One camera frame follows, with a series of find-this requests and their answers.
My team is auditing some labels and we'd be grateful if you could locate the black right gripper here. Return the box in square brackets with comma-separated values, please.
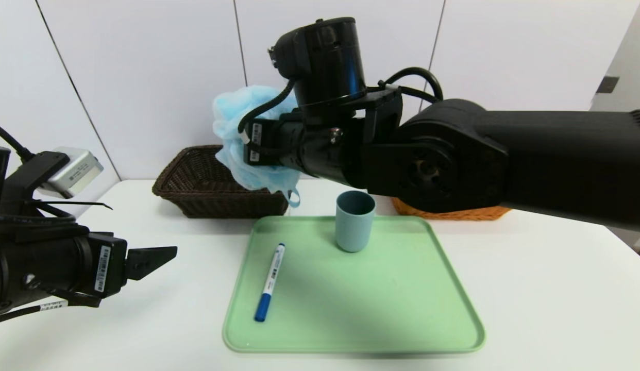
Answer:
[243, 118, 301, 166]

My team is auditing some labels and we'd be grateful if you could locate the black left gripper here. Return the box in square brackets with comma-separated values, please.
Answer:
[14, 231, 178, 308]

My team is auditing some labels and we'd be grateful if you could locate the light blue mesh loofah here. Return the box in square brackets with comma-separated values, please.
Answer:
[212, 85, 302, 208]

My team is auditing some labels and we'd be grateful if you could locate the blue-grey plastic cup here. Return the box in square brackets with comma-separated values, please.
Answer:
[335, 190, 376, 253]

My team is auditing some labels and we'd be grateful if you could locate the dark brown wicker basket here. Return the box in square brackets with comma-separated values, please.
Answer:
[153, 145, 291, 219]

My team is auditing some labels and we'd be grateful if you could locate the orange wicker basket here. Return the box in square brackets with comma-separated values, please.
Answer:
[392, 198, 512, 221]

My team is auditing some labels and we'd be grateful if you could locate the black zip tie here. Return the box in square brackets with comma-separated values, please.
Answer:
[39, 200, 114, 211]

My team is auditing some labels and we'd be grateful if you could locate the blue white marker pen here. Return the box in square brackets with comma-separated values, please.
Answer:
[254, 243, 285, 323]

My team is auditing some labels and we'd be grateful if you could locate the green plastic tray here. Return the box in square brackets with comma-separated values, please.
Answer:
[222, 215, 485, 354]

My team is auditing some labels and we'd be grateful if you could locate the black right camera cable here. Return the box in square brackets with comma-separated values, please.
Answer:
[238, 77, 298, 138]

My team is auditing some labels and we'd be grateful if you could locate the black camera cable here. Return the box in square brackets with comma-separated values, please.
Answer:
[0, 120, 35, 161]
[238, 77, 298, 138]

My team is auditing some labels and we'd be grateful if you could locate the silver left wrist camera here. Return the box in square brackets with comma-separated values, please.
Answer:
[39, 147, 104, 199]

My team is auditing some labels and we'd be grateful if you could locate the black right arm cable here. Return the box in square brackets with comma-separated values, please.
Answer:
[379, 66, 445, 102]

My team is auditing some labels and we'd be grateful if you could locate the black left camera cable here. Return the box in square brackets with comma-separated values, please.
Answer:
[0, 120, 35, 161]

